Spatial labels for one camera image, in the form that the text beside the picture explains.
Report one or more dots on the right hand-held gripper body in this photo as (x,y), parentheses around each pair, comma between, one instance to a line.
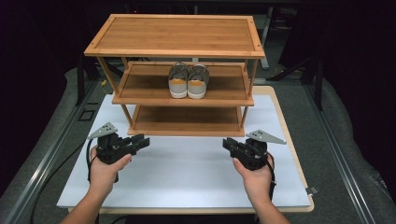
(253,154)

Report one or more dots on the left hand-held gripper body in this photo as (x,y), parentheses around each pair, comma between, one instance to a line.
(110,147)

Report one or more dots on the grey canvas shoe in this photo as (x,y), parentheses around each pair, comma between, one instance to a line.
(178,88)
(196,90)

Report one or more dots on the wooden shoe rack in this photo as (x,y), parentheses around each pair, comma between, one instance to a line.
(174,34)

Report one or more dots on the person's left hand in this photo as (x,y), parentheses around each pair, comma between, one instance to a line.
(102,175)

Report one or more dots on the person's right hand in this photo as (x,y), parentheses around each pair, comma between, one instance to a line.
(257,183)

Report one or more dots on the white table mat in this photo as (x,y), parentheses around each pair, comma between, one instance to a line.
(186,174)

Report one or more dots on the small yellow tag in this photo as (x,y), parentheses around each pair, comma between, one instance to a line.
(103,83)

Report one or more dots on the small metal clip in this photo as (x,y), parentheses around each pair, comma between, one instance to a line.
(312,190)

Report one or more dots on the black metal stand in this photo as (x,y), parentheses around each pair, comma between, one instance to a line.
(80,81)
(318,84)

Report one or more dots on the white metal stand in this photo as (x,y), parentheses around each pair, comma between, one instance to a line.
(265,43)

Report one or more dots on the aluminium floor rail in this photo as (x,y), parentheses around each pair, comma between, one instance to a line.
(40,168)
(342,161)

